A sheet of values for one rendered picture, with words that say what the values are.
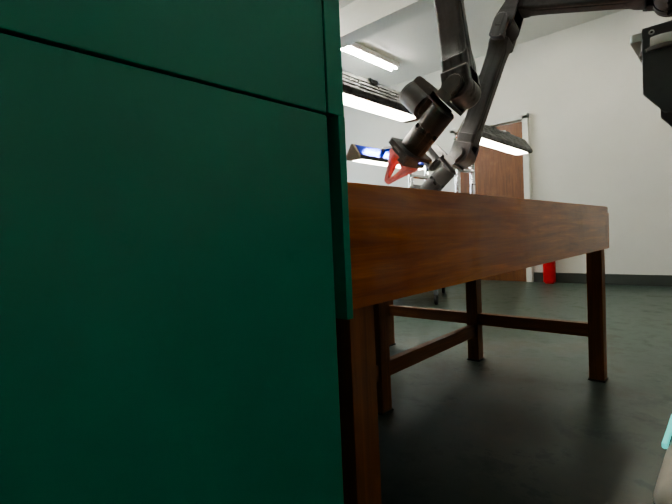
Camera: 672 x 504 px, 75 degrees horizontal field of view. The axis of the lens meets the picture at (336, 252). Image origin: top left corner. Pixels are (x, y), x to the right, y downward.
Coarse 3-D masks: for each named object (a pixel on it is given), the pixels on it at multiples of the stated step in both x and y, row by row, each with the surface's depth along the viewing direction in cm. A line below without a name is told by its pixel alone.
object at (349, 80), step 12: (348, 72) 112; (348, 84) 108; (360, 84) 113; (372, 84) 118; (360, 96) 111; (372, 96) 114; (384, 96) 119; (396, 96) 125; (396, 108) 123; (408, 120) 136
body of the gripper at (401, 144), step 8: (416, 128) 92; (408, 136) 94; (416, 136) 92; (424, 136) 92; (432, 136) 92; (392, 144) 94; (400, 144) 94; (408, 144) 94; (416, 144) 93; (424, 144) 93; (432, 144) 94; (408, 152) 93; (416, 152) 94; (424, 152) 94; (424, 160) 96
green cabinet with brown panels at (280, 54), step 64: (0, 0) 30; (64, 0) 33; (128, 0) 36; (192, 0) 40; (256, 0) 46; (320, 0) 53; (128, 64) 37; (192, 64) 40; (256, 64) 46; (320, 64) 53
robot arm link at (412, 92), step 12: (408, 84) 94; (420, 84) 93; (432, 84) 92; (444, 84) 86; (456, 84) 85; (408, 96) 93; (420, 96) 92; (444, 96) 87; (408, 108) 95; (456, 108) 90
